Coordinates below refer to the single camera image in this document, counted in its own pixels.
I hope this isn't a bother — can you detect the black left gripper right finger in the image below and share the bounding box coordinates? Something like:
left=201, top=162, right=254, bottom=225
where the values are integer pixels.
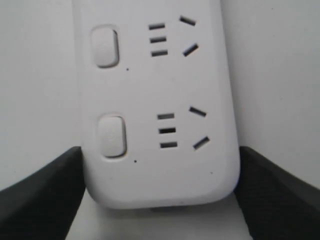
left=234, top=146, right=320, bottom=240

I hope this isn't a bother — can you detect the white five-outlet power strip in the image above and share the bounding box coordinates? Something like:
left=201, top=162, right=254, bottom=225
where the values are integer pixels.
left=72, top=0, right=240, bottom=210

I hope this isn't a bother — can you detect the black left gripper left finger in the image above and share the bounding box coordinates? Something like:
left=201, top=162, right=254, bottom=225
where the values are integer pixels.
left=0, top=146, right=86, bottom=240

